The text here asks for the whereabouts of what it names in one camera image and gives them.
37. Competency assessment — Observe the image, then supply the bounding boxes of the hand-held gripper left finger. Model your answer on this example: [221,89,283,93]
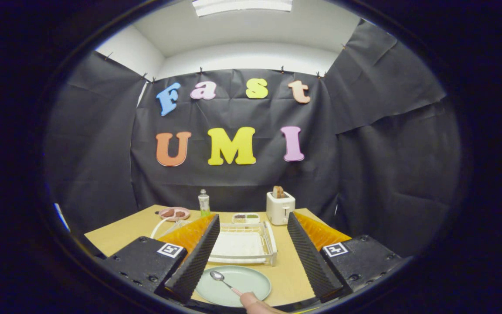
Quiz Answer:
[102,214,221,304]

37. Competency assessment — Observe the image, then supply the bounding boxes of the cream toaster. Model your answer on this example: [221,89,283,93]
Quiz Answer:
[266,191,296,226]

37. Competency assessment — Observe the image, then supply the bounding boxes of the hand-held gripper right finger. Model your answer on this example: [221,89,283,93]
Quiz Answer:
[286,212,404,304]

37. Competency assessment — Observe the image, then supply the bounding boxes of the white divided condiment dish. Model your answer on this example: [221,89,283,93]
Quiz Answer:
[232,213,261,225]

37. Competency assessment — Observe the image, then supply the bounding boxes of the black backdrop cloth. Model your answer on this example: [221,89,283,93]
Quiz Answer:
[44,20,461,259]

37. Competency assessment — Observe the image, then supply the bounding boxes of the spoon with pink checkered handle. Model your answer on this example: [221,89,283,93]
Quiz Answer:
[210,270,244,297]

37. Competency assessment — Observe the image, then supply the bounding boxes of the clear bottle with green liquid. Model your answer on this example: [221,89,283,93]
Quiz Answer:
[198,189,211,218]

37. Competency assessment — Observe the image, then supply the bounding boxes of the ceiling light panel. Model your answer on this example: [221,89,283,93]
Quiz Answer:
[192,0,293,17]

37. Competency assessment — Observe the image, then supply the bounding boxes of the white wire dish rack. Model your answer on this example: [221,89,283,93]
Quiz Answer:
[150,217,278,266]

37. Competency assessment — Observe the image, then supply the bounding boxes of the light green plate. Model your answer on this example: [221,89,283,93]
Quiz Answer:
[195,266,272,307]

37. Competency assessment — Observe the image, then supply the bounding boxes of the pink plate with food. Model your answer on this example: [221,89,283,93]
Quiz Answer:
[159,207,191,222]

